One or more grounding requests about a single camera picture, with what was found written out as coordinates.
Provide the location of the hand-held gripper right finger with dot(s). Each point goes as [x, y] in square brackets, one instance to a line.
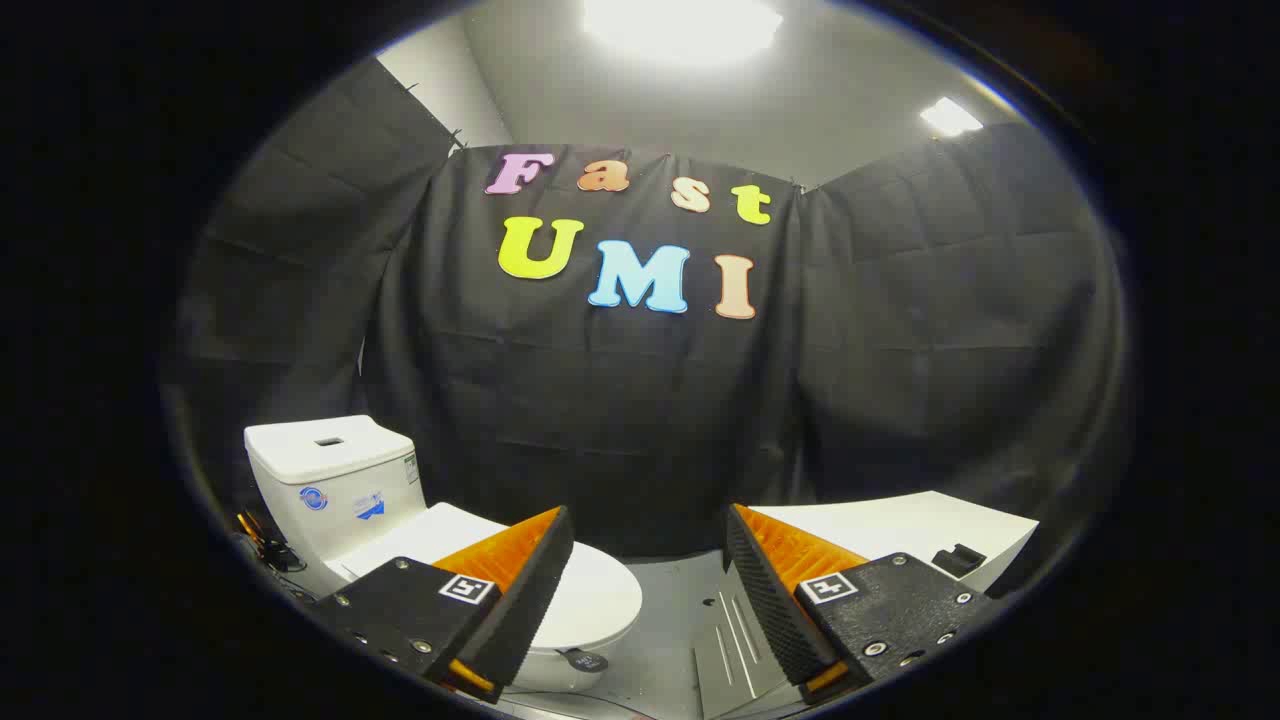
[765, 590]

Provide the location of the small ceiling light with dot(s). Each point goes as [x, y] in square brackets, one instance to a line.
[950, 116]

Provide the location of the white drawer cabinet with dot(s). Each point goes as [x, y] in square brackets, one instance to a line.
[900, 520]

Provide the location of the black backdrop cloth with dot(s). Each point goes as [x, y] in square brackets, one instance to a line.
[600, 400]

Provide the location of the round black tag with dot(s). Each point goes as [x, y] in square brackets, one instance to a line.
[586, 660]

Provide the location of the large ceiling light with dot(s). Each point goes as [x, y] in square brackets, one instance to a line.
[680, 25]

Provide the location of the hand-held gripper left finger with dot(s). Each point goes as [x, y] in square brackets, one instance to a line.
[530, 590]

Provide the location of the small black block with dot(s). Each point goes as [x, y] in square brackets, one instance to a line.
[957, 560]

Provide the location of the white toilet lid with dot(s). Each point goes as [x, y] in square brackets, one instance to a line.
[600, 600]

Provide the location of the white toilet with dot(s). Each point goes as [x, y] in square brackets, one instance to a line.
[320, 480]

